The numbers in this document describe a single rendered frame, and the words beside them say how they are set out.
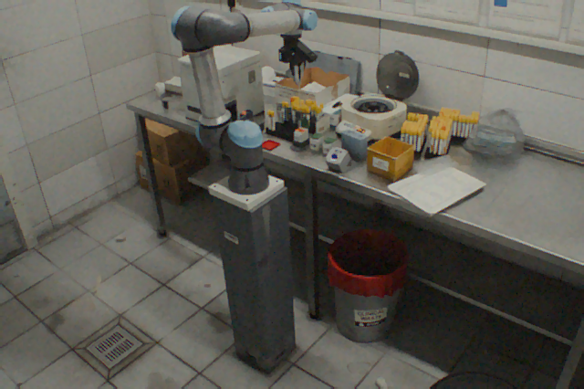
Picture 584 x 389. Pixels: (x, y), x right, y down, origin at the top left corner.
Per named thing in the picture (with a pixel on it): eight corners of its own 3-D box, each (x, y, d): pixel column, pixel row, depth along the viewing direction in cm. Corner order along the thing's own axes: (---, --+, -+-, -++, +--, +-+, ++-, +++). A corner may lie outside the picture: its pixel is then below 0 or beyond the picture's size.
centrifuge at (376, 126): (328, 132, 239) (328, 107, 232) (371, 112, 255) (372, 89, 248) (369, 150, 223) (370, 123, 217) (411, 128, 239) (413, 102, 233)
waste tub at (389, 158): (365, 171, 209) (366, 148, 203) (385, 158, 217) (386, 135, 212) (394, 183, 201) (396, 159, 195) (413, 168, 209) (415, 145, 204)
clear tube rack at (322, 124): (280, 125, 247) (279, 110, 243) (294, 118, 253) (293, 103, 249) (317, 136, 235) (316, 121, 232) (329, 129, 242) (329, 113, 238)
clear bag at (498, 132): (460, 150, 220) (465, 109, 210) (465, 133, 234) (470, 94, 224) (522, 161, 211) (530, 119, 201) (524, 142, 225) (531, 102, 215)
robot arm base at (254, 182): (244, 199, 190) (242, 174, 185) (220, 183, 200) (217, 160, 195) (277, 184, 198) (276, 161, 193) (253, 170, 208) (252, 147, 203)
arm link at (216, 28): (221, 14, 155) (320, 4, 190) (196, 10, 161) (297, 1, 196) (221, 53, 160) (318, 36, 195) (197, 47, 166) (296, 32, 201)
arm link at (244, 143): (247, 172, 186) (245, 136, 179) (220, 161, 194) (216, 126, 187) (270, 158, 194) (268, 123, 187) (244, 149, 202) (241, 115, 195)
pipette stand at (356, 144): (338, 155, 220) (338, 133, 215) (349, 149, 224) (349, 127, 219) (358, 162, 214) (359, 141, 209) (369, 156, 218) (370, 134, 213)
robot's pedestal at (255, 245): (268, 374, 235) (251, 212, 188) (235, 353, 246) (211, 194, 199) (296, 347, 248) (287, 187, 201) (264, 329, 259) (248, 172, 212)
